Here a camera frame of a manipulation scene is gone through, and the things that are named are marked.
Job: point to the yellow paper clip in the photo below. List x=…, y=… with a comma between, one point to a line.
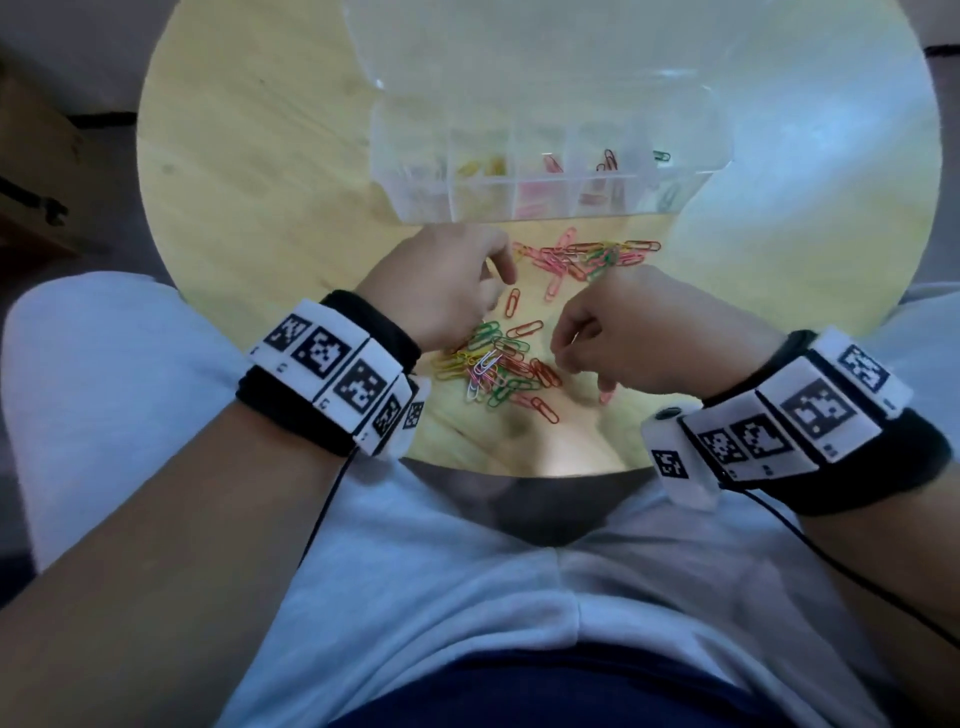
x=468, y=169
x=496, y=165

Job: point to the person's left forearm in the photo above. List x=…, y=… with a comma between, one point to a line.
x=150, y=585

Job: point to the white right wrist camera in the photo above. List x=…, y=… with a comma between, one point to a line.
x=675, y=465

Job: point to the person's right hand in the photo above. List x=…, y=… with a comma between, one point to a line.
x=667, y=337

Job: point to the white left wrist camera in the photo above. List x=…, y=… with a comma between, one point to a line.
x=409, y=427

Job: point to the clear plastic compartment box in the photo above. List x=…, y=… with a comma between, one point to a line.
x=405, y=127

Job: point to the person's left hand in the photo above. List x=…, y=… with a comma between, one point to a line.
x=435, y=292

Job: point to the pile of coloured paper clips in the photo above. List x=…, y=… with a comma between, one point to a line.
x=510, y=360

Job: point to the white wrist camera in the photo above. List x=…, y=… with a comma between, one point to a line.
x=675, y=465
x=409, y=427

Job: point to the pink paper clip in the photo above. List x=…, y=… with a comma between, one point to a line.
x=553, y=163

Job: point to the black wristband white markers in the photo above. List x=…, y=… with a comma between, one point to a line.
x=300, y=405
x=885, y=465

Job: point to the brown cardboard box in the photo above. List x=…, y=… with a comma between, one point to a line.
x=37, y=150

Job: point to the dark blue shirt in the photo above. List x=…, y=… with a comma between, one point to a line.
x=540, y=690

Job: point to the black right wristband white markers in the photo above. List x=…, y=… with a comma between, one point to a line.
x=885, y=465

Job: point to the black left wristband white markers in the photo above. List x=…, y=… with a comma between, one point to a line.
x=300, y=405

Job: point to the person's right forearm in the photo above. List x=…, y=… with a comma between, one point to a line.
x=915, y=555

